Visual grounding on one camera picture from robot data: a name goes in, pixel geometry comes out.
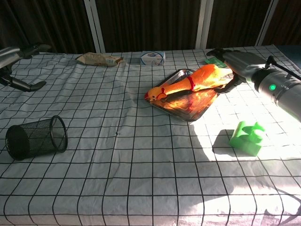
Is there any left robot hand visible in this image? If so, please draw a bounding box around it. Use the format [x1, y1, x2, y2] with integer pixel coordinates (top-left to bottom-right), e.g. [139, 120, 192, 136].
[0, 43, 52, 93]

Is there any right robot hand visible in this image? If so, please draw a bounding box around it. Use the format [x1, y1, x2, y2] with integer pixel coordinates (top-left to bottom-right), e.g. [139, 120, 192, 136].
[206, 48, 268, 94]

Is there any yellow rubber chicken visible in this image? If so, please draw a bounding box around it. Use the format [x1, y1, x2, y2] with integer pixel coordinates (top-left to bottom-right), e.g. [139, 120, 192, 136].
[144, 64, 234, 103]

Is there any rectangular metal tray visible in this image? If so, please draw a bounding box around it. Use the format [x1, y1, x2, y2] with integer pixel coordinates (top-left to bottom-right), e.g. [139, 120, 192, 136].
[143, 68, 221, 122]

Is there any green foil packet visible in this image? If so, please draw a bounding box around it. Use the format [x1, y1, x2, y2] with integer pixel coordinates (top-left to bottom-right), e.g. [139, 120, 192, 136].
[204, 56, 227, 68]

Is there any green plastic block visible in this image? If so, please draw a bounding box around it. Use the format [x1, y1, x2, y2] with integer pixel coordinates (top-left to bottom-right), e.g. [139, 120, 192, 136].
[229, 121, 266, 157]

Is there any black mesh pen cup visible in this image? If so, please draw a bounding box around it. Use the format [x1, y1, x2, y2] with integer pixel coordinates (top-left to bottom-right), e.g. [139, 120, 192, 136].
[5, 115, 69, 161]

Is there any brown snack wrapper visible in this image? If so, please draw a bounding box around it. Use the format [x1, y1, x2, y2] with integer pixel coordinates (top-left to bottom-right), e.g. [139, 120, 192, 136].
[75, 52, 128, 68]

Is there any white blue soap box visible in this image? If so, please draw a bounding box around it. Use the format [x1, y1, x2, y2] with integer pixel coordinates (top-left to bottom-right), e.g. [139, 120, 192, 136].
[140, 51, 166, 66]

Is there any white black checkered tablecloth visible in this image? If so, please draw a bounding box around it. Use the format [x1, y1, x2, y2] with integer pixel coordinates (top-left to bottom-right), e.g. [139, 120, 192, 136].
[0, 44, 301, 226]

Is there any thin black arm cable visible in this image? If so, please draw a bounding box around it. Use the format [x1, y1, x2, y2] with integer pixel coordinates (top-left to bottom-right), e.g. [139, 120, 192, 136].
[265, 55, 301, 81]

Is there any white window frame post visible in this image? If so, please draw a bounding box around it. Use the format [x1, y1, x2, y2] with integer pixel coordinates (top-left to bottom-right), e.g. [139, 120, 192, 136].
[196, 0, 214, 50]
[254, 0, 280, 47]
[83, 0, 106, 54]

